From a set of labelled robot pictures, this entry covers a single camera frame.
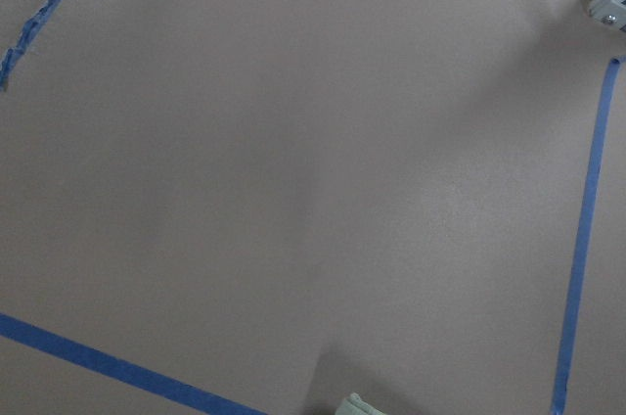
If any green long sleeve shirt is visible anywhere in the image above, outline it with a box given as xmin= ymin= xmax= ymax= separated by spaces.
xmin=335 ymin=392 xmax=385 ymax=415

